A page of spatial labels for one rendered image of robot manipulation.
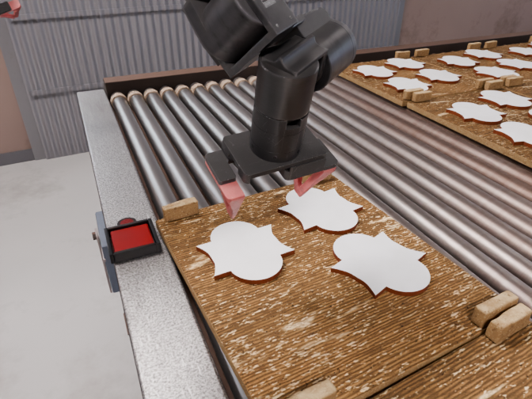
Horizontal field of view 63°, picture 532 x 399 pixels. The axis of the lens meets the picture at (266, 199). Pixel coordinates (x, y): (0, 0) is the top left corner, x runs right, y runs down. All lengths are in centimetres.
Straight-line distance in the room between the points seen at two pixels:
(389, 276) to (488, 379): 17
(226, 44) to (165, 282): 35
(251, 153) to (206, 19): 14
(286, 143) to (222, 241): 25
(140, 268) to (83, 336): 125
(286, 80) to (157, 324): 35
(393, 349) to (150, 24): 290
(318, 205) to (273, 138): 32
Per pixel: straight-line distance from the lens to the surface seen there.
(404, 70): 162
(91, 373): 178
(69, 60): 318
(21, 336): 201
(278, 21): 41
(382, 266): 63
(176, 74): 148
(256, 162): 46
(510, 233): 82
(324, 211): 72
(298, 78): 40
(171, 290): 63
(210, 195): 83
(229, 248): 64
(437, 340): 56
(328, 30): 48
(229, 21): 41
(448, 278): 65
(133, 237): 72
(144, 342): 57
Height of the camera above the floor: 134
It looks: 32 degrees down
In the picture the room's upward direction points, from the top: straight up
